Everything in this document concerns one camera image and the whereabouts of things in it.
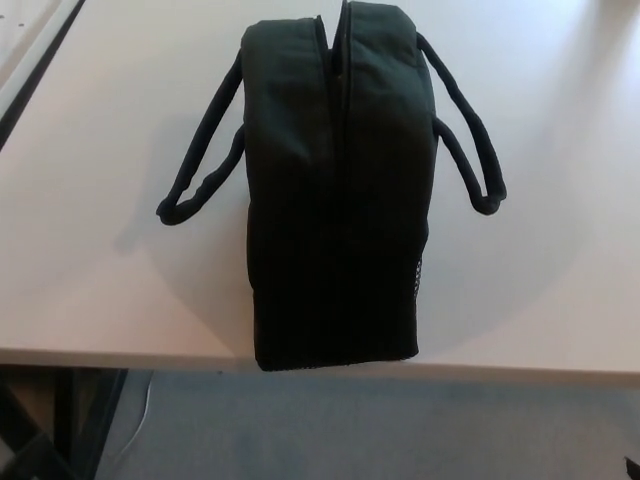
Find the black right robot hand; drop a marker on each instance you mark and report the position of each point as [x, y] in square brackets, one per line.
[634, 470]

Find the black fabric lunch bag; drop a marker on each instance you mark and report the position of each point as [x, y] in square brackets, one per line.
[330, 200]

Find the black metal desk frame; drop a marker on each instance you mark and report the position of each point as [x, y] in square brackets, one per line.
[30, 425]

